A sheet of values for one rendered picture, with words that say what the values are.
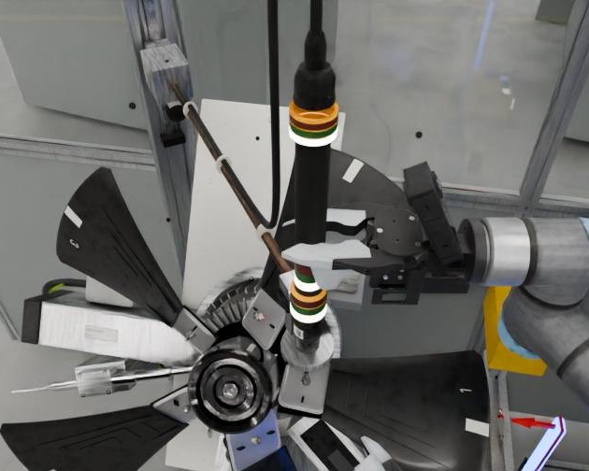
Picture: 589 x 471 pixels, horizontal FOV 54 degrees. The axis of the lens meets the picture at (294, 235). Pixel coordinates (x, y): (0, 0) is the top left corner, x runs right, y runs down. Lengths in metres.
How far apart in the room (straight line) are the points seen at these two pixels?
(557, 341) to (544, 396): 1.47
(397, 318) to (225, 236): 0.90
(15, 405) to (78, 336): 1.38
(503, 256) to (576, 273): 0.08
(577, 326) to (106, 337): 0.71
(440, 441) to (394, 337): 1.09
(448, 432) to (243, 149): 0.58
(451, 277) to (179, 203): 0.90
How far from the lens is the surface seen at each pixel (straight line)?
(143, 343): 1.01
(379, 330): 1.89
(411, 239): 0.61
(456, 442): 0.85
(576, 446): 2.33
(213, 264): 1.06
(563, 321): 0.72
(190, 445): 1.17
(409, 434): 0.83
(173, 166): 1.37
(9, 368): 2.52
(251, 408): 0.81
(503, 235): 0.64
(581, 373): 0.71
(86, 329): 1.04
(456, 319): 1.82
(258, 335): 0.83
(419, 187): 0.56
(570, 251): 0.66
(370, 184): 0.78
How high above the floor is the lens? 1.91
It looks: 44 degrees down
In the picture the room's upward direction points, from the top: straight up
